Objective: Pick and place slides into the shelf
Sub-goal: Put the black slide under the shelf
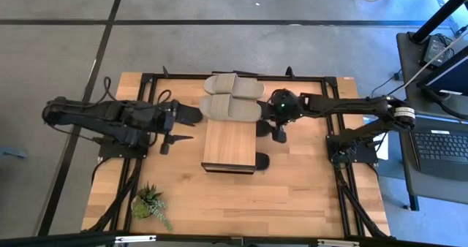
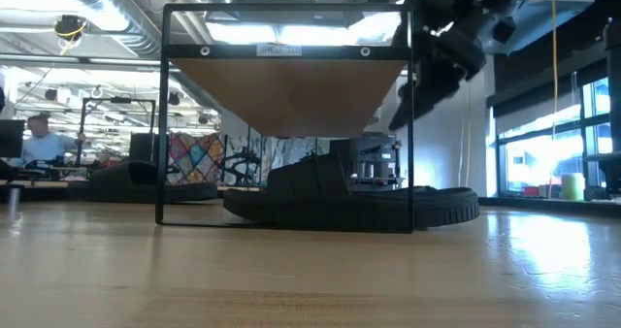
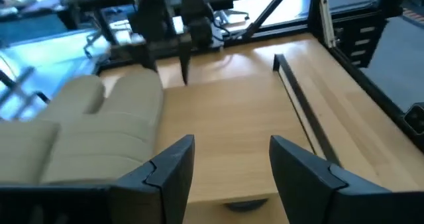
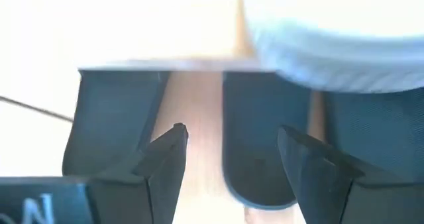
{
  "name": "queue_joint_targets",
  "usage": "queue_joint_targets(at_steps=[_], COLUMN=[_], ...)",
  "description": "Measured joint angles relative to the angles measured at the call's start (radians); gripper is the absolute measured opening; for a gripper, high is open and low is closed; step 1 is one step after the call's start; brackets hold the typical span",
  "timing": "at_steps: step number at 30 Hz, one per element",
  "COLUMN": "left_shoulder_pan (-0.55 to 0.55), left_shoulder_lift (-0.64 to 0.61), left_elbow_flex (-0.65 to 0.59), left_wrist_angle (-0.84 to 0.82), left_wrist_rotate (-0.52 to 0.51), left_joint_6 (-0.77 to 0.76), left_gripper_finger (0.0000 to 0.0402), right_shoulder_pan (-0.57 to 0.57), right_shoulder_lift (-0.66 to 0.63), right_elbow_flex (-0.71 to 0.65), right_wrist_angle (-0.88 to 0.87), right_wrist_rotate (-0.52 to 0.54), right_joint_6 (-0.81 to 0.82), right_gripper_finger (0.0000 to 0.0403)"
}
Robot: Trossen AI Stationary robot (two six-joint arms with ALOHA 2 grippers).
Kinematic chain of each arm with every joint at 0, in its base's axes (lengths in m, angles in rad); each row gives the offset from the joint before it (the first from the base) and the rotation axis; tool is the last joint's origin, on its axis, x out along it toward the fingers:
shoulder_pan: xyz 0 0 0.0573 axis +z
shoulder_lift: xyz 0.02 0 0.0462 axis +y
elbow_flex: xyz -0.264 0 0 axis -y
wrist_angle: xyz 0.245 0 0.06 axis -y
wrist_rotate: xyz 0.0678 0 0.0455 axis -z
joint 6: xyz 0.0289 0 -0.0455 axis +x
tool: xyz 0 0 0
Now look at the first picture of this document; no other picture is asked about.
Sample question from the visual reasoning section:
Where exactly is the black aluminium table frame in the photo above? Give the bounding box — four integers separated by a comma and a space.
86, 66, 394, 240

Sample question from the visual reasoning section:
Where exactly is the black desk leg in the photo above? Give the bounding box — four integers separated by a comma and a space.
406, 194, 420, 212

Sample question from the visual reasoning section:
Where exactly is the thin white cable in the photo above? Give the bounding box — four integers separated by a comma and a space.
401, 29, 468, 91

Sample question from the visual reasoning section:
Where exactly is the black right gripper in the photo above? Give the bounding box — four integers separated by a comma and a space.
261, 88, 303, 144

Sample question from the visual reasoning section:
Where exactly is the black keyboard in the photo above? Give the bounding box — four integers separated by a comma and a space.
411, 128, 468, 182

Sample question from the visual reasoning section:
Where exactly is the grey slide sandal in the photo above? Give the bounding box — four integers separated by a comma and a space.
203, 72, 265, 100
199, 93, 263, 123

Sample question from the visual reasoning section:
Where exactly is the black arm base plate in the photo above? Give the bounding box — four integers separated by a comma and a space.
326, 133, 379, 164
98, 135, 149, 159

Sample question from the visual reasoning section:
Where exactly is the black slide sandal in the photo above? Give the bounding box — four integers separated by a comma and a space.
254, 151, 271, 171
260, 101, 273, 121
255, 121, 274, 137
177, 106, 204, 126

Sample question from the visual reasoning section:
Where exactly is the silver metal bracket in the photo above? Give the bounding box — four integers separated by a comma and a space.
317, 239, 361, 247
115, 235, 157, 244

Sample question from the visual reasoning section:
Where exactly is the black slanted pole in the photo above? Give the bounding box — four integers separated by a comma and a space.
409, 0, 468, 44

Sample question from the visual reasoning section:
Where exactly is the small potted green plant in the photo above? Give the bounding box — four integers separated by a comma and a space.
131, 182, 175, 233

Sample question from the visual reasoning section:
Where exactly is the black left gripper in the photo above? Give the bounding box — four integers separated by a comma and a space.
148, 99, 197, 156

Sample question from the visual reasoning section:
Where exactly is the white paper sheet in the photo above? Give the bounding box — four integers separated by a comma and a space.
376, 139, 390, 161

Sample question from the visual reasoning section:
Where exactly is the black floor cable with plug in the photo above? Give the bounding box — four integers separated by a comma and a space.
369, 68, 407, 98

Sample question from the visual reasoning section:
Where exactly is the wooden shelf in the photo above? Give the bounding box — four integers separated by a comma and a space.
200, 70, 258, 175

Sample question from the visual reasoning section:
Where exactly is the black camera rig beam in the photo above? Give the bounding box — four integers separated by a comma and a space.
0, 231, 468, 247

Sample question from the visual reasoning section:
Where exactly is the dark grey side desk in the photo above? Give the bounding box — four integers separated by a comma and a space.
396, 31, 468, 118
397, 114, 468, 206

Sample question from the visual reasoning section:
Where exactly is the black power adapter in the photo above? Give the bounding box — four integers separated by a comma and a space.
423, 34, 455, 67

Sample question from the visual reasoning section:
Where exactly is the dark computer monitor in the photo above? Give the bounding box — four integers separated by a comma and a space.
416, 44, 468, 98

